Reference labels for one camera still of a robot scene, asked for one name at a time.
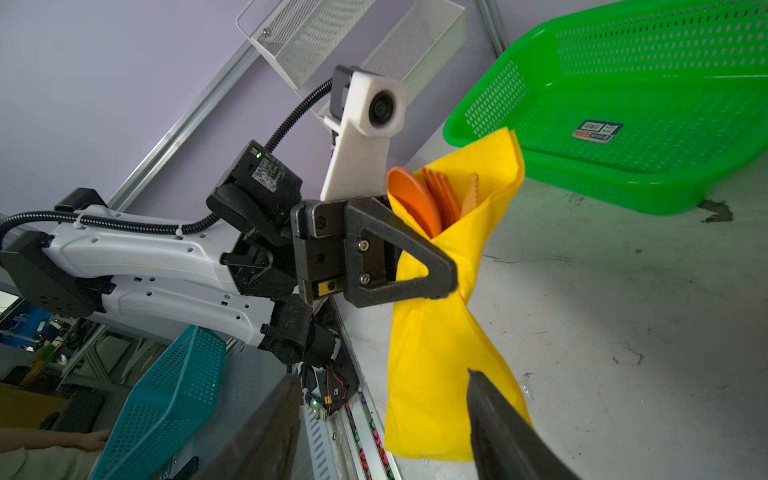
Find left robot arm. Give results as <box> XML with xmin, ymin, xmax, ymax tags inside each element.
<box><xmin>1</xmin><ymin>142</ymin><xmax>458</xmax><ymax>367</ymax></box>

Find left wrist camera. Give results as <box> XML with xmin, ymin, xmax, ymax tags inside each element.
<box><xmin>320</xmin><ymin>65</ymin><xmax>408</xmax><ymax>202</ymax></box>

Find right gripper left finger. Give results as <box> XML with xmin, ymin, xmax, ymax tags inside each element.
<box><xmin>194</xmin><ymin>374</ymin><xmax>301</xmax><ymax>480</ymax></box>

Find green plastic basket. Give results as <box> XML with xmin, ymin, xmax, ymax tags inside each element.
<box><xmin>443</xmin><ymin>0</ymin><xmax>767</xmax><ymax>215</ymax></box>

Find yellow paper napkin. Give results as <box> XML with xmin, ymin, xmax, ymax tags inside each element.
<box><xmin>385</xmin><ymin>128</ymin><xmax>530</xmax><ymax>462</ymax></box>

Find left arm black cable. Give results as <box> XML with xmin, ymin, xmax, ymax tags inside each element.
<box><xmin>0</xmin><ymin>76</ymin><xmax>335</xmax><ymax>241</ymax></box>

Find orange plastic spoon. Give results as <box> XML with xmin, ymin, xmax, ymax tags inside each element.
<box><xmin>386</xmin><ymin>167</ymin><xmax>443</xmax><ymax>238</ymax></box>

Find person's hand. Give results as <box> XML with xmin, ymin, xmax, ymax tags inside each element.
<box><xmin>71</xmin><ymin>429</ymin><xmax>111</xmax><ymax>451</ymax></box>

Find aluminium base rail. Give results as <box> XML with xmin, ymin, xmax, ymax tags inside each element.
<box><xmin>293</xmin><ymin>300</ymin><xmax>402</xmax><ymax>479</ymax></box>

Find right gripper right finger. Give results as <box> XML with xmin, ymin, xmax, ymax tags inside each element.
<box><xmin>467</xmin><ymin>370</ymin><xmax>578</xmax><ymax>480</ymax></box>

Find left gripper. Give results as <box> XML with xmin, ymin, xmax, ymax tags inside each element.
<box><xmin>290</xmin><ymin>198</ymin><xmax>458</xmax><ymax>308</ymax></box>

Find teal perforated plastic bin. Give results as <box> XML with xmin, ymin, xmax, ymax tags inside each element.
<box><xmin>92</xmin><ymin>326</ymin><xmax>226</xmax><ymax>479</ymax></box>

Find orange plastic fork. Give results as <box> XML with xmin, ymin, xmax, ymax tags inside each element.
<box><xmin>421</xmin><ymin>168</ymin><xmax>479</xmax><ymax>229</ymax></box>

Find white mesh two-tier shelf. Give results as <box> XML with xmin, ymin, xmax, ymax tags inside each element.
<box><xmin>235</xmin><ymin>0</ymin><xmax>468</xmax><ymax>101</ymax></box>

